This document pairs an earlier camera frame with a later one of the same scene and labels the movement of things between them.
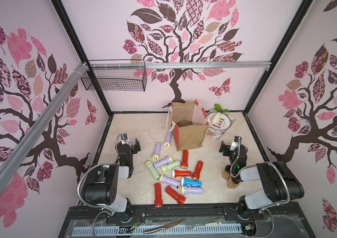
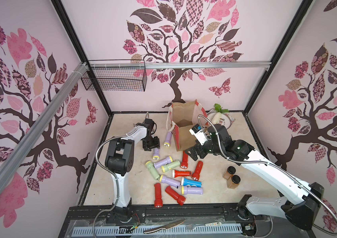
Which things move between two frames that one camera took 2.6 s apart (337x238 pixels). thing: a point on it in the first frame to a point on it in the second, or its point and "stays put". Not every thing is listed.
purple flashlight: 157,150 stays put
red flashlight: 158,202 stays put
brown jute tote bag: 188,123 stays put
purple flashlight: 167,144 stays put
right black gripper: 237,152 to 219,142
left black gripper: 136,147 to 156,144
